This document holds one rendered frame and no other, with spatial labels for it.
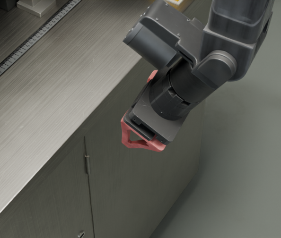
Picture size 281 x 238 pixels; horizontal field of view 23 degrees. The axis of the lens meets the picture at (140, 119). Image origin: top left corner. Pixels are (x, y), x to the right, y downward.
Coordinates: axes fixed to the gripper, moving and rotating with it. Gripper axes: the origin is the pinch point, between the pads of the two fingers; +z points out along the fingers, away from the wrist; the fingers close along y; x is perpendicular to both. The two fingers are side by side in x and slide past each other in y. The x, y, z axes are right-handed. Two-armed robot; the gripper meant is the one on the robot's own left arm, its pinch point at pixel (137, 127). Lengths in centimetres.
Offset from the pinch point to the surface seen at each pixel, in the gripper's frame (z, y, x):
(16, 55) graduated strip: 29.0, -16.5, -21.5
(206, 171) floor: 96, -71, 43
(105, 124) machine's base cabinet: 31.0, -17.8, -0.4
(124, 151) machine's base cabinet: 44, -24, 8
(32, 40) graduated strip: 28.7, -21.3, -21.0
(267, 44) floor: 97, -135, 41
